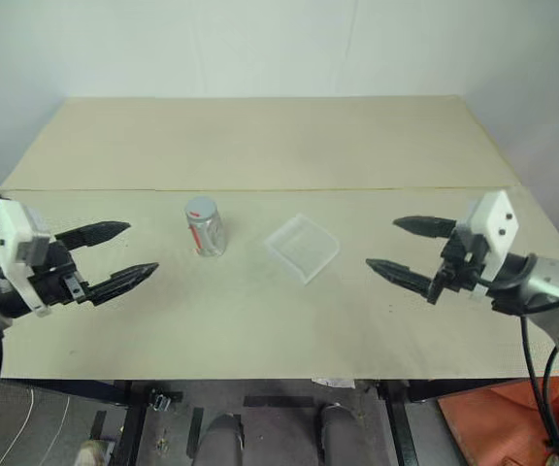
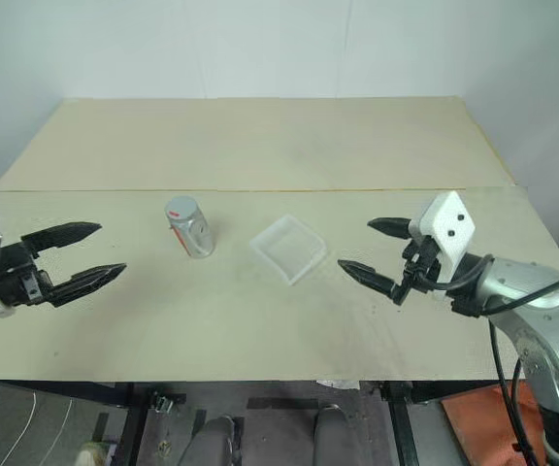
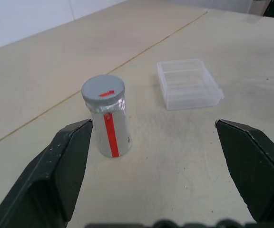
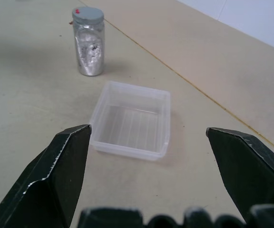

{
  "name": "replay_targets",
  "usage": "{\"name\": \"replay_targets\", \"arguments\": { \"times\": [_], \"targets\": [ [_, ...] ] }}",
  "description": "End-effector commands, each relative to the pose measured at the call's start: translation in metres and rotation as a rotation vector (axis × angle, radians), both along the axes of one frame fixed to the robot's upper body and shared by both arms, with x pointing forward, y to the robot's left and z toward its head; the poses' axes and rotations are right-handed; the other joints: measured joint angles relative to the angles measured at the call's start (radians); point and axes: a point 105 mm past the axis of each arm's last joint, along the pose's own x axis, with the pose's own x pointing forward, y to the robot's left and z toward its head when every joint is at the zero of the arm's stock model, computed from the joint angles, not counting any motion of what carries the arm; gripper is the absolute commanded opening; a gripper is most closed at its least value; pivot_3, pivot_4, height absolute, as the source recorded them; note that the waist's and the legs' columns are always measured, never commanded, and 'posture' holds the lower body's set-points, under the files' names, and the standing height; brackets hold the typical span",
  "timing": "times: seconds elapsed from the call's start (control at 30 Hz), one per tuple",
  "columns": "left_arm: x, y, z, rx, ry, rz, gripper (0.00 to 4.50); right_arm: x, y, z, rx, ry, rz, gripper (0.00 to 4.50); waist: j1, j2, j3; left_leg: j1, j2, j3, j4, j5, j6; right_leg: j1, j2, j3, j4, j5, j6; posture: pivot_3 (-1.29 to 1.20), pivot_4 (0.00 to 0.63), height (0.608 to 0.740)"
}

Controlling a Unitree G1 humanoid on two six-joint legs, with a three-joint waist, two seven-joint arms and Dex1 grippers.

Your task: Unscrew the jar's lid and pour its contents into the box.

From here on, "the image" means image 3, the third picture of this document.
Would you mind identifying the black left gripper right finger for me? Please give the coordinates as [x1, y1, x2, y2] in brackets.
[214, 119, 274, 225]

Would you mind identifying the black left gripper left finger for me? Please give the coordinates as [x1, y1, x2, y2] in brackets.
[0, 118, 94, 228]

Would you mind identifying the clear bottle with red stripe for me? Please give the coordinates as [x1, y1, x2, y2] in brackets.
[85, 96, 134, 159]

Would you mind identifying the grey plastic jar lid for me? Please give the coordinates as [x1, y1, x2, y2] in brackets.
[81, 75, 125, 106]

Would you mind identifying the clear plastic box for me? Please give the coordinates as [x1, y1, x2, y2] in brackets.
[156, 58, 224, 111]

